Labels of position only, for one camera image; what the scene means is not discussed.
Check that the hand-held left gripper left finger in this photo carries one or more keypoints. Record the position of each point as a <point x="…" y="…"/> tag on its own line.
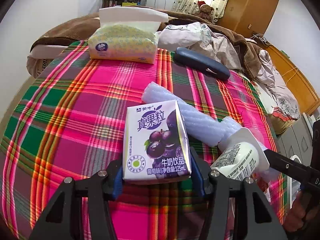
<point x="117" y="183"/>

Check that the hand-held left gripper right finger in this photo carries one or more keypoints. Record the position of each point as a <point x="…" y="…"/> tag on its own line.
<point x="198" y="177"/>

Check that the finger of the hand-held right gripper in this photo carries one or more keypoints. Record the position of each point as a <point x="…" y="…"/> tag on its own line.
<point x="287" y="163"/>

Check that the white trash bin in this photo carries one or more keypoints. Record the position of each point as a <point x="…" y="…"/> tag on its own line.
<point x="289" y="192"/>

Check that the white yogurt bottle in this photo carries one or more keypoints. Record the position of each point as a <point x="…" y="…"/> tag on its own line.
<point x="235" y="157"/>

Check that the purple milk carton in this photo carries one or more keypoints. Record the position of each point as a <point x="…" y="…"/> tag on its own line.
<point x="155" y="142"/>

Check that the white foam sheet roll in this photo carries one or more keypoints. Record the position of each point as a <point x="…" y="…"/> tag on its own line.
<point x="195" y="120"/>

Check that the person's right hand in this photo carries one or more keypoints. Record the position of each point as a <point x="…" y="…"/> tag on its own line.
<point x="295" y="211"/>

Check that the grey nightstand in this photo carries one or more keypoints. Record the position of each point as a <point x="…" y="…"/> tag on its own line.
<point x="292" y="140"/>

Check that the yellow red patterned sheet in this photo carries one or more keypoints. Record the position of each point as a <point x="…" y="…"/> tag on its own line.
<point x="282" y="117"/>

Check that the pink green plaid tablecloth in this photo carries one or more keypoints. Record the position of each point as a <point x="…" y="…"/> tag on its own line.
<point x="75" y="117"/>

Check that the wooden headboard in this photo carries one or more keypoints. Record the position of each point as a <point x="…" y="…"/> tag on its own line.
<point x="297" y="80"/>

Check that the dark blue glasses case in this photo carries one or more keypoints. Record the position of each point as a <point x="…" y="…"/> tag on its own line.
<point x="200" y="63"/>

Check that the power strip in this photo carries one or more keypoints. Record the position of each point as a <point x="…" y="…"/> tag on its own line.
<point x="260" y="38"/>

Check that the pale floral duvet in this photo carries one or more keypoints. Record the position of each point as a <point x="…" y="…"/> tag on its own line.
<point x="212" y="45"/>

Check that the tissue pack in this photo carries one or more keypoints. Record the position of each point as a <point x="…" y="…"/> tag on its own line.
<point x="120" y="45"/>

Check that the brown blanket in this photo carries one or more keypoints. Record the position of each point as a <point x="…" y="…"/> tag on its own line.
<point x="67" y="30"/>

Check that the wooden wardrobe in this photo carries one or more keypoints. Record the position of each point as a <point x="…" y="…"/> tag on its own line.
<point x="250" y="5"/>

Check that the brown teddy bear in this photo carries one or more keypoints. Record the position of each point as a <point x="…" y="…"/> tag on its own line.
<point x="205" y="11"/>

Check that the cluttered shelf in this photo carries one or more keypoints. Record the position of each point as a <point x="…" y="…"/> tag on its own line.
<point x="120" y="1"/>

